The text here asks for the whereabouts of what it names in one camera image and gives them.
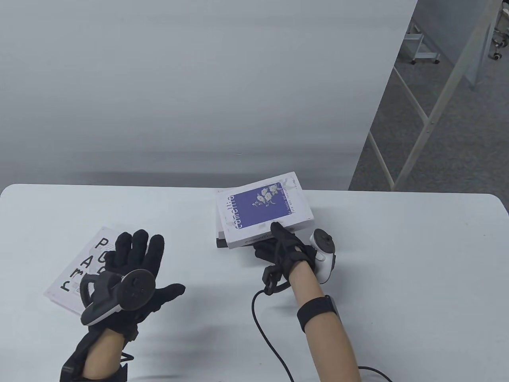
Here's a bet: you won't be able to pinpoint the person's left hand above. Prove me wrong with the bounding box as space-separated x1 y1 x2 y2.
82 230 186 343

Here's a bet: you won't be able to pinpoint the person's right hand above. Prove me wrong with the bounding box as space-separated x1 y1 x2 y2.
253 222 317 280

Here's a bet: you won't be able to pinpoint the white book black letters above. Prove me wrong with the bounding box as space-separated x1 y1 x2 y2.
44 226 120 317

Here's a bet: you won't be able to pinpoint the white book with floral label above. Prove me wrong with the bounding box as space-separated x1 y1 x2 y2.
217 172 315 250

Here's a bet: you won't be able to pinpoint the white book pink-striped spine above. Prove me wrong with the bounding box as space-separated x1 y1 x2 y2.
216 189 227 239

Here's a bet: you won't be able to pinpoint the person's right forearm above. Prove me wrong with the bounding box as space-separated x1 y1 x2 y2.
288 263 360 382

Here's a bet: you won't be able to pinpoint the person's left forearm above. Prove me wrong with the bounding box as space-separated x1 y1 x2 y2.
82 328 124 378

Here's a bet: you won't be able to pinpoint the black and white controller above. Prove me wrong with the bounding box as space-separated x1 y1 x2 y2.
309 229 336 284
80 269 156 327

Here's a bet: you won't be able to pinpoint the white backdrop board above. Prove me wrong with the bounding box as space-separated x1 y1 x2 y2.
0 0 419 191

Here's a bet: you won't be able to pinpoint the white wheeled cart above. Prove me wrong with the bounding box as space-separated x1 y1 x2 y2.
404 23 441 65

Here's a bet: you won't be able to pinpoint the grey partition panel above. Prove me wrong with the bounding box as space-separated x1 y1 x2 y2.
414 0 492 89

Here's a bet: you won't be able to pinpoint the office chair wheeled base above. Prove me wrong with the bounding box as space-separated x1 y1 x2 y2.
491 0 509 61

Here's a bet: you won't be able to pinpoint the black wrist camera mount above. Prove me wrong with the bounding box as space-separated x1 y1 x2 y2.
297 295 339 334
60 338 136 382

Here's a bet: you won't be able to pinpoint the black cable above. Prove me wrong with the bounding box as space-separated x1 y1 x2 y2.
251 265 394 382

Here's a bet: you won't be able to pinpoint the white metal frame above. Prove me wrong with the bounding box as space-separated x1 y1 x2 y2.
368 0 509 191

